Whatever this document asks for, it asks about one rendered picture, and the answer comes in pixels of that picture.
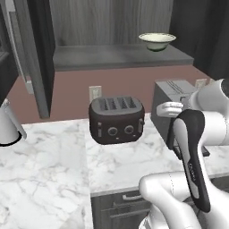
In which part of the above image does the dark wood cabinet door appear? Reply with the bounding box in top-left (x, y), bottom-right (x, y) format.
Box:
top-left (169, 0), bottom-right (229, 81)

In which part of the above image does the silver drawer handle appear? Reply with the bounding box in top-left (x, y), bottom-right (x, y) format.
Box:
top-left (122, 193), bottom-right (144, 201)

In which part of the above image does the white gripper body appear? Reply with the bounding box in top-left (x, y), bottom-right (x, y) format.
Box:
top-left (156, 101), bottom-right (184, 118)

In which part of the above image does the white wall outlet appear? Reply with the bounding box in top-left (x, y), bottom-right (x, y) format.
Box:
top-left (194, 78), bottom-right (208, 89)
top-left (88, 85), bottom-right (103, 103)

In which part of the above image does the grey cabinet shelf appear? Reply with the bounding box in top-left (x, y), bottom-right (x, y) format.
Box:
top-left (52, 44), bottom-right (195, 72)

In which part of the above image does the dark grey cabinet door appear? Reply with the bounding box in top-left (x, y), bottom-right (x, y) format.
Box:
top-left (13, 0), bottom-right (56, 120)

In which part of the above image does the grey metal toaster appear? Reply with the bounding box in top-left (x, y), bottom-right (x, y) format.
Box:
top-left (150, 79), bottom-right (211, 157)

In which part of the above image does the black four-slot toaster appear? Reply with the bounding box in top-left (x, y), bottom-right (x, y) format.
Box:
top-left (88, 95), bottom-right (147, 146)

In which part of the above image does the dark grey drawer front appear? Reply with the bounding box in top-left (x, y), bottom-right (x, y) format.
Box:
top-left (92, 208), bottom-right (154, 229)
top-left (91, 190), bottom-right (150, 211)

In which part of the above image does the silver cabinet door handle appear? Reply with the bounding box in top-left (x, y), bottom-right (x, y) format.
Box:
top-left (4, 0), bottom-right (34, 96)

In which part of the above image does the white bowl with green rim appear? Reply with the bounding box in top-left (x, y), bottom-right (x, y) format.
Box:
top-left (138, 32), bottom-right (177, 53)

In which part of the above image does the white kettle with black base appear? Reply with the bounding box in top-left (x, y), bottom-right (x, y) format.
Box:
top-left (0, 98), bottom-right (28, 148)

